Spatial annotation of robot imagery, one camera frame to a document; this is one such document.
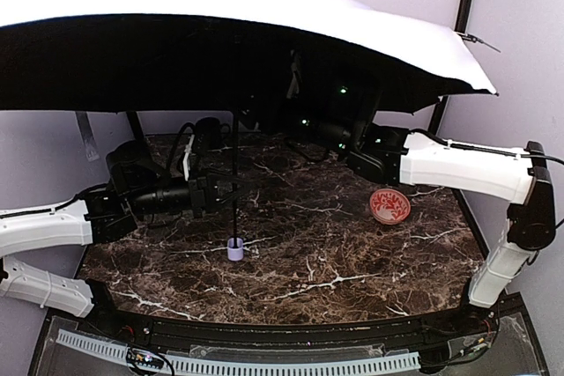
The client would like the lavender folding umbrella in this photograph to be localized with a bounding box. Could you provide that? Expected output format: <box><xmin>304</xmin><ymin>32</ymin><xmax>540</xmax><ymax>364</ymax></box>
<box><xmin>0</xmin><ymin>0</ymin><xmax>501</xmax><ymax>262</ymax></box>

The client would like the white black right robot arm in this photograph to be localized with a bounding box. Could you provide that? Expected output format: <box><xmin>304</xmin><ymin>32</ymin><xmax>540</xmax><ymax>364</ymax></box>
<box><xmin>295</xmin><ymin>117</ymin><xmax>560</xmax><ymax>308</ymax></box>

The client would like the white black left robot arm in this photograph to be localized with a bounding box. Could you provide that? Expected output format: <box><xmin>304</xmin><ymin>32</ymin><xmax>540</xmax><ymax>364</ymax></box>
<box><xmin>1</xmin><ymin>117</ymin><xmax>221</xmax><ymax>318</ymax></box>

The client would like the red patterned ceramic bowl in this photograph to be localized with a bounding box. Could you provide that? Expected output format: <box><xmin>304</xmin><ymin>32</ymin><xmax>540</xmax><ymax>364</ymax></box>
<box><xmin>369</xmin><ymin>188</ymin><xmax>411</xmax><ymax>225</ymax></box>

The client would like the black left corner post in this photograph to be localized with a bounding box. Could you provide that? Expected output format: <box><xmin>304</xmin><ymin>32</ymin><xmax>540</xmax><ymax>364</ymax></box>
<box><xmin>126</xmin><ymin>111</ymin><xmax>145</xmax><ymax>142</ymax></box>

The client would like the black corner post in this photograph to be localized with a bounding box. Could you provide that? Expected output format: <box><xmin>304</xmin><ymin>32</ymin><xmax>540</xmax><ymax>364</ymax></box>
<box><xmin>428</xmin><ymin>0</ymin><xmax>472</xmax><ymax>135</ymax></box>
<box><xmin>126</xmin><ymin>111</ymin><xmax>145</xmax><ymax>142</ymax></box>

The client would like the grey slotted cable duct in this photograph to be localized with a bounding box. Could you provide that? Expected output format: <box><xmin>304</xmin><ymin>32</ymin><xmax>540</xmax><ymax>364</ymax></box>
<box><xmin>55</xmin><ymin>329</ymin><xmax>420</xmax><ymax>376</ymax></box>

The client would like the small circuit board with wires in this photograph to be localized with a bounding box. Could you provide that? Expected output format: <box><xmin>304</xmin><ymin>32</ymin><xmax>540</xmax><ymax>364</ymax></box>
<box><xmin>125</xmin><ymin>347</ymin><xmax>175</xmax><ymax>375</ymax></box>

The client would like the black front table rail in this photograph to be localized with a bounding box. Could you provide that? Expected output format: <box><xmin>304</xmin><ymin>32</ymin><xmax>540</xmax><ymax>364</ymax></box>
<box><xmin>84</xmin><ymin>279</ymin><xmax>498</xmax><ymax>350</ymax></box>

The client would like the black right corner post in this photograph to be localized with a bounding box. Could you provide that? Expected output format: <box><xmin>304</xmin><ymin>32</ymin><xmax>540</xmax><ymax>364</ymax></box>
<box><xmin>428</xmin><ymin>0</ymin><xmax>472</xmax><ymax>135</ymax></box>

